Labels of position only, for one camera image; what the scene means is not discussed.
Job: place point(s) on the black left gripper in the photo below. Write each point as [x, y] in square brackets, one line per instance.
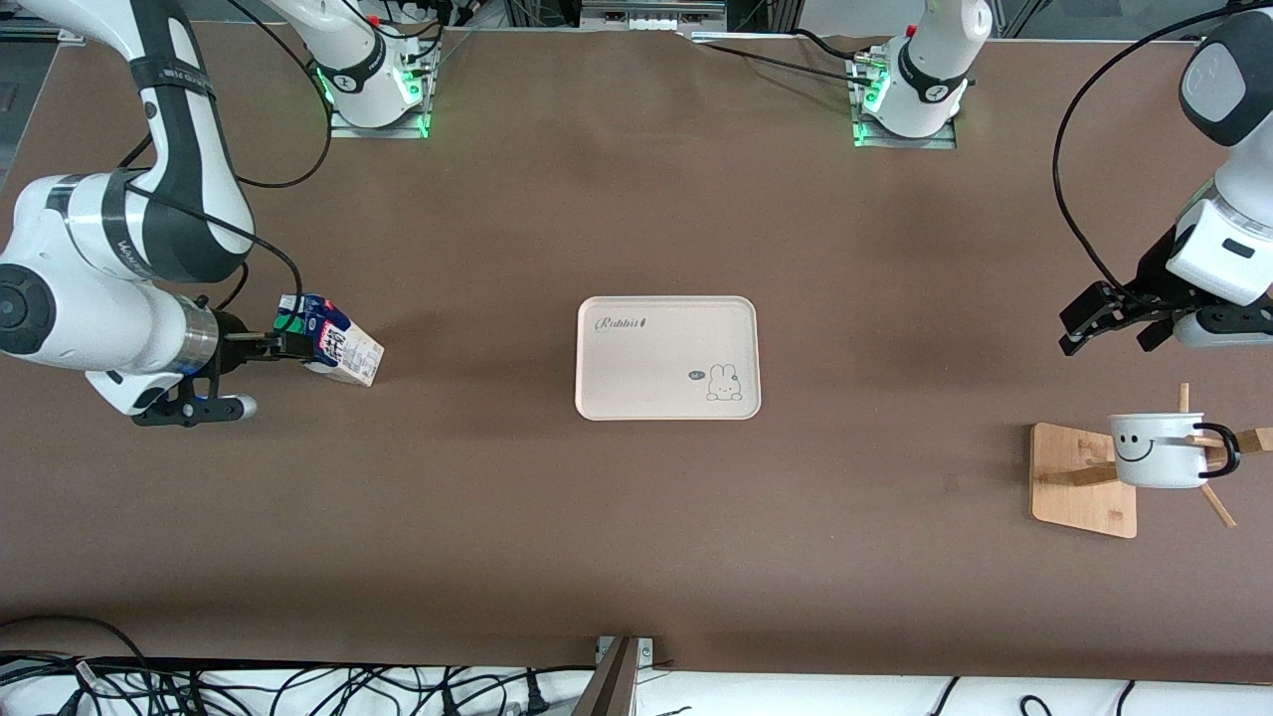
[1151, 270]

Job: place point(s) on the wooden cup stand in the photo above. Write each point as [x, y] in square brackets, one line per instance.
[1079, 492]

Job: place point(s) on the grey power strip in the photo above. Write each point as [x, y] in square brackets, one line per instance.
[651, 12]

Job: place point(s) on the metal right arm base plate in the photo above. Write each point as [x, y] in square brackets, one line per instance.
[413, 124]

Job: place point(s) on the blue white milk carton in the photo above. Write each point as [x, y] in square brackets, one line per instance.
[343, 353]

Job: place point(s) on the cream rabbit print tray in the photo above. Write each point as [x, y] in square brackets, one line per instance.
[666, 358]

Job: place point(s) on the white smiley face cup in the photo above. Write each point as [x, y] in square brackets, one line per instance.
[1159, 457]

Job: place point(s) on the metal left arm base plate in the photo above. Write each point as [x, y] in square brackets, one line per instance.
[945, 139]

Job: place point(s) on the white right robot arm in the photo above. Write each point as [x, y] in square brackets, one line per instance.
[94, 303]

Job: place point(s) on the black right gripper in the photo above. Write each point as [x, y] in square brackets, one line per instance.
[231, 331]

